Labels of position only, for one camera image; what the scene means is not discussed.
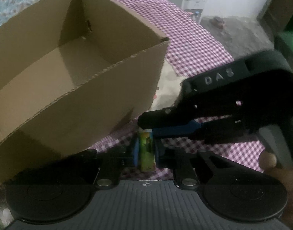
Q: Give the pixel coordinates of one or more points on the pair of shoes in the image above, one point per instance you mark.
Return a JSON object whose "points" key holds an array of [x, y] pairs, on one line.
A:
{"points": [[217, 22]]}

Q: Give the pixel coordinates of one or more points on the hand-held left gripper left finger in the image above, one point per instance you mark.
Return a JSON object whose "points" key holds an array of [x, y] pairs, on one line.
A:
{"points": [[136, 153]]}

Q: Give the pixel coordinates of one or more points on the person's right hand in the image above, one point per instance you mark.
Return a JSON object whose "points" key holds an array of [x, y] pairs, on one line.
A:
{"points": [[269, 160]]}

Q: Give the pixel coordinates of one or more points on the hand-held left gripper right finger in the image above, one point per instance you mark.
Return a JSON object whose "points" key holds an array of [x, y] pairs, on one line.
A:
{"points": [[157, 153]]}

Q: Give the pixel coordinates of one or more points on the teal floral blanket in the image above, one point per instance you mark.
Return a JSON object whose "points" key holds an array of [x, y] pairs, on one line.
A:
{"points": [[14, 2]]}

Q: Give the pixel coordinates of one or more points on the small green yellow carton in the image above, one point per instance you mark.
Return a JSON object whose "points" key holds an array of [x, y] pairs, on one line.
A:
{"points": [[147, 149]]}

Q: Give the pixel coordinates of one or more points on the brown cardboard box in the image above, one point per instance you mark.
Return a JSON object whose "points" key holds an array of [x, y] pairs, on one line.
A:
{"points": [[72, 95]]}

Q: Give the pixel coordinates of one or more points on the purple checkered blanket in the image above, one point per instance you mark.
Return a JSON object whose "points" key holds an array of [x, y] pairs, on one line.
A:
{"points": [[184, 43]]}

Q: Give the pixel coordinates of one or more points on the small clear bottle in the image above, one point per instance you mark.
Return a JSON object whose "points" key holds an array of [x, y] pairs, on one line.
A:
{"points": [[197, 16]]}

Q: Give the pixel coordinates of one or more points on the dark wooden furniture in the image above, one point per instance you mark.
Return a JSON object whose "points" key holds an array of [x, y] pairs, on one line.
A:
{"points": [[281, 2]]}

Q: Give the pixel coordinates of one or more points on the black device with green light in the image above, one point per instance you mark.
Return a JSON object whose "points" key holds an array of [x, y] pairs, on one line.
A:
{"points": [[287, 45]]}

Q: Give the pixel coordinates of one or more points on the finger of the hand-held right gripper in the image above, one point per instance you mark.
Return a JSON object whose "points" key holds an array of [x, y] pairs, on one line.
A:
{"points": [[175, 129], [160, 118]]}

